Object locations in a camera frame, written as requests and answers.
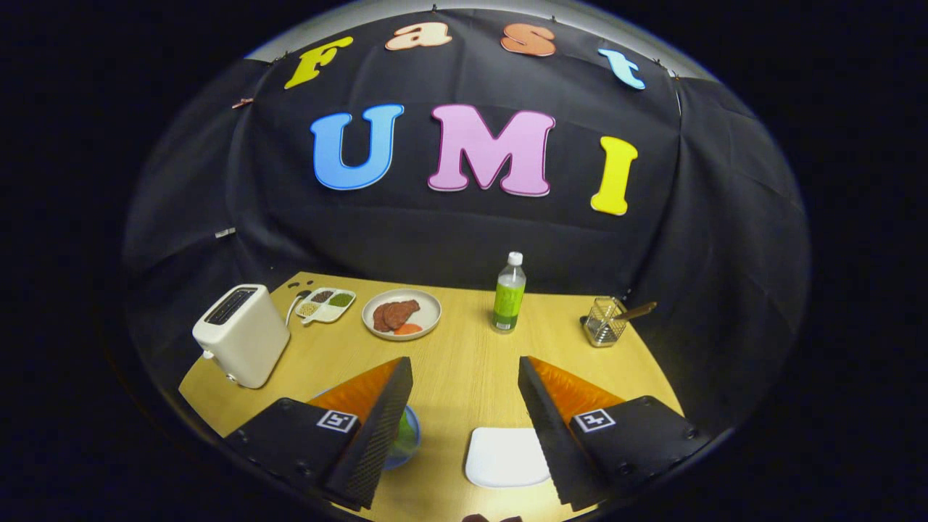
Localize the green lettuce leaf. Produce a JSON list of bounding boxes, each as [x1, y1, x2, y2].
[[391, 413, 415, 455]]

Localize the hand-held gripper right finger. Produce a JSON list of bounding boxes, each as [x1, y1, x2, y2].
[[518, 355, 713, 513]]

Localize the green drink bottle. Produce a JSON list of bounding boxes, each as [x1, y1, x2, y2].
[[492, 252, 527, 334]]

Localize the black backdrop cloth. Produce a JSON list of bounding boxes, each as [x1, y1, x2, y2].
[[123, 7, 811, 436]]

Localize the white round plate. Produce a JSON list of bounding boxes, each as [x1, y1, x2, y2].
[[362, 289, 442, 341]]

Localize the white square plate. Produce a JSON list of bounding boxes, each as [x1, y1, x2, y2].
[[465, 427, 552, 489]]

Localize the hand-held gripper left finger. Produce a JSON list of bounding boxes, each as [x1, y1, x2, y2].
[[223, 356, 414, 510]]

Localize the wire utensil holder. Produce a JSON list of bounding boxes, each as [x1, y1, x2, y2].
[[584, 297, 629, 348]]

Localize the white toaster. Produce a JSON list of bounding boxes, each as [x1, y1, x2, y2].
[[192, 283, 291, 389]]

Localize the white divided condiment tray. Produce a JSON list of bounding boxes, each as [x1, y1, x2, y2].
[[294, 287, 357, 325]]

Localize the brown meat slices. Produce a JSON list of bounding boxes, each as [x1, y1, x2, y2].
[[371, 299, 421, 333]]

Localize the blue plate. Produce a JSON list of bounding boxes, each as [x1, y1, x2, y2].
[[383, 405, 421, 471]]

